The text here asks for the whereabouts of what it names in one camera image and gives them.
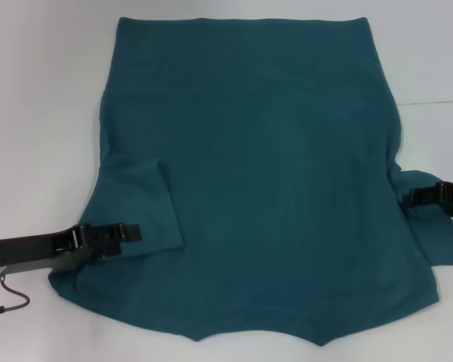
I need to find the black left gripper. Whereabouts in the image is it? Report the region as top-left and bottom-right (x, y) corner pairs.
(0, 222), (142, 275)

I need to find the teal blue shirt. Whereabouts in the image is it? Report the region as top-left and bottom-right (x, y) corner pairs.
(47, 15), (453, 347)

